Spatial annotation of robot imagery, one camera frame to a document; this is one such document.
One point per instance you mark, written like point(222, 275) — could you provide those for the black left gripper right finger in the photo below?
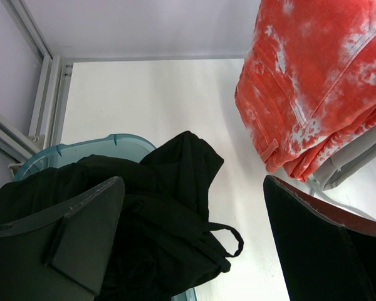
point(326, 253)

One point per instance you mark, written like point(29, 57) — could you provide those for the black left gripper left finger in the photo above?
point(61, 253)

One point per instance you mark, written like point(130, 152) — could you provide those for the black trousers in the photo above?
point(165, 243)

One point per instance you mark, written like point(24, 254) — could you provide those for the grey brown trousers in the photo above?
point(346, 162)

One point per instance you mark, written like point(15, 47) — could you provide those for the orange white patterned trousers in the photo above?
point(308, 84)

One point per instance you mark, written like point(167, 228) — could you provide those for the teal plastic bin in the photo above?
point(81, 150)

